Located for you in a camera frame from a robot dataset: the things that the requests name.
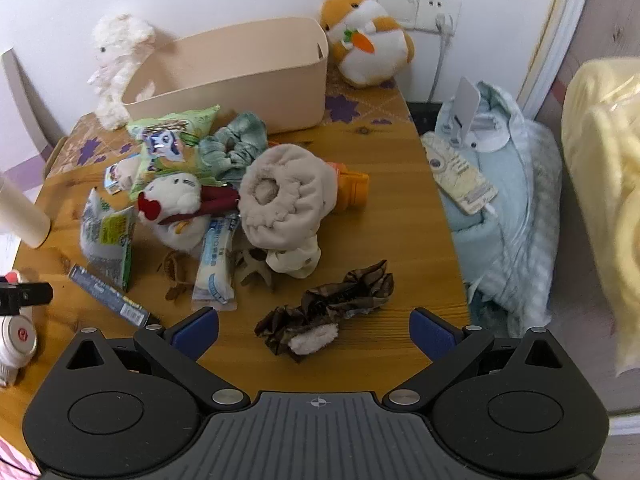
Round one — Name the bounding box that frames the teal scrunchie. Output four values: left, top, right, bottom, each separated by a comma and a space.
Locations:
199, 111, 268, 183

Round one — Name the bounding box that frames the white door frame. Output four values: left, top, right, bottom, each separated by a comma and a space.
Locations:
517, 0, 596, 121

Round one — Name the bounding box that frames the yellow blanket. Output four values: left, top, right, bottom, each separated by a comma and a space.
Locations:
561, 57, 640, 376

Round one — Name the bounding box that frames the white fluffy hair tie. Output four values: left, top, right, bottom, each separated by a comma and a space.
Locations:
290, 324, 341, 359

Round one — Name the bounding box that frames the small white snack packet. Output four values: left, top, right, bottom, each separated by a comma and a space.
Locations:
104, 155, 139, 196

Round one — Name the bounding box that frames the pale purple bed sheet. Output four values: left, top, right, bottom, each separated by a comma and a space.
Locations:
7, 152, 68, 198

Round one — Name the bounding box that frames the grey board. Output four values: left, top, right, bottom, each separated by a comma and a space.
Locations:
0, 49, 65, 181

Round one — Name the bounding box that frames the orange hamster plush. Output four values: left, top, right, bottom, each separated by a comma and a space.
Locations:
320, 0, 416, 88

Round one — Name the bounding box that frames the white phone stand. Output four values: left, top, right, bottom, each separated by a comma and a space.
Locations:
434, 76, 511, 152

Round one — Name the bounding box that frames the beige storage basket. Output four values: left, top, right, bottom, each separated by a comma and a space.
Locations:
121, 16, 330, 135

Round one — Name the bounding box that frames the light blue blanket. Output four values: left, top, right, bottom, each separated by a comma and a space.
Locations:
419, 80, 563, 338

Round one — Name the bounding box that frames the white paper sheet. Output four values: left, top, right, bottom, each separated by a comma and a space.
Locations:
0, 232, 22, 277

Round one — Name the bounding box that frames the green snack bag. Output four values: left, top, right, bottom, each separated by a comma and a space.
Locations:
126, 105, 222, 201

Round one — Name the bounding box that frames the wooden desk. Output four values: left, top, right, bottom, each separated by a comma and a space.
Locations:
0, 77, 472, 461

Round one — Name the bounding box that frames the white wall socket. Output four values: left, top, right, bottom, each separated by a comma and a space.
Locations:
417, 0, 462, 34

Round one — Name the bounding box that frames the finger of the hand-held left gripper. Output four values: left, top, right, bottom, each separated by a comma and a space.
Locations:
0, 281, 54, 317

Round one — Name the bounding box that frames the beige hang tag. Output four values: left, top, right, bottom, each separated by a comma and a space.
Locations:
421, 132, 500, 216

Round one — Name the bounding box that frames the white blue long packet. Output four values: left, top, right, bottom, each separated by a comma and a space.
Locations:
192, 212, 237, 312

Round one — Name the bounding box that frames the beige plush glove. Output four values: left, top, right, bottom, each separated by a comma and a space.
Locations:
239, 144, 341, 251

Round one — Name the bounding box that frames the cream scrunchie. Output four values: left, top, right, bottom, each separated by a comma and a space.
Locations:
265, 235, 321, 281

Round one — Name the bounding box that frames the white plug with grey cable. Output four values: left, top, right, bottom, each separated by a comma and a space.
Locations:
427, 12, 455, 103

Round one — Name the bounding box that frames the orange box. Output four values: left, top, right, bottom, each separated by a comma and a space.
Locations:
327, 160, 370, 211

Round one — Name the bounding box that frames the brown hair claw clip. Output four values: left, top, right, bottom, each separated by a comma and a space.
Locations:
234, 247, 276, 293

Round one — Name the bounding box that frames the white plush rabbit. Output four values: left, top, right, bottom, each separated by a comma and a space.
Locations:
87, 12, 157, 131

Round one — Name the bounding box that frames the dark blue bar packet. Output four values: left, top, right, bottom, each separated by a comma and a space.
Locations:
68, 264, 161, 328

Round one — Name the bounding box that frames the white plush toy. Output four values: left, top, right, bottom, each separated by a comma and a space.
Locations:
136, 172, 242, 252

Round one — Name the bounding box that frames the white wall switch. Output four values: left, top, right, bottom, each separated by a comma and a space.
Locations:
376, 0, 421, 29

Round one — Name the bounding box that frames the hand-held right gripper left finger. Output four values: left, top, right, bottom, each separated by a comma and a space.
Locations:
62, 307, 252, 415

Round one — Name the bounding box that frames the pale pink door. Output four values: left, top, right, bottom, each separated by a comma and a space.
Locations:
550, 0, 640, 126

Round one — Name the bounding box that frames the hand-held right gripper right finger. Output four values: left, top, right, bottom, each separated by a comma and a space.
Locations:
381, 306, 568, 412

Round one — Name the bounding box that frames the pink striped cloth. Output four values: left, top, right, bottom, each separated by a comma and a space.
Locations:
0, 435, 37, 480

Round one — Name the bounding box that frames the white cylindrical bottle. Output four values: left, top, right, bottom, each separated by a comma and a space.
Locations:
0, 169, 52, 250

